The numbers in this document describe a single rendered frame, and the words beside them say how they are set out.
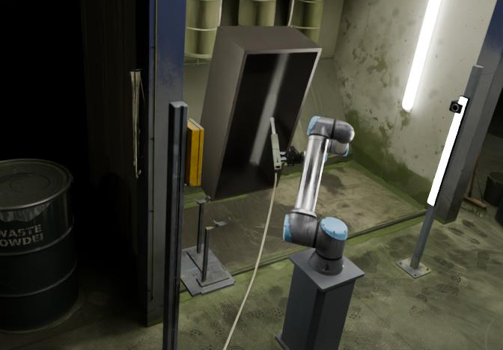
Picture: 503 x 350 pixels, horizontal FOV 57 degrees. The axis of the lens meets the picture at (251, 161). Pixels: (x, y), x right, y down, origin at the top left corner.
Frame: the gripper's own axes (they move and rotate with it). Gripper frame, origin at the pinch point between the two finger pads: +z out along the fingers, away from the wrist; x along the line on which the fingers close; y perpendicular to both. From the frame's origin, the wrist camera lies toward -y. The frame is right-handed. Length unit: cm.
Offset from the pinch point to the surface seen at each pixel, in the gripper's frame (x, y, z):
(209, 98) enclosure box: 26, -35, 44
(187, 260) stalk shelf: -102, -47, 55
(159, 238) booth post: -74, -23, 75
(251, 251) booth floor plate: -36, 70, 20
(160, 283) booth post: -87, 8, 78
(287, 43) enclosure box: 33, -72, -9
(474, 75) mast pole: 10, -57, -128
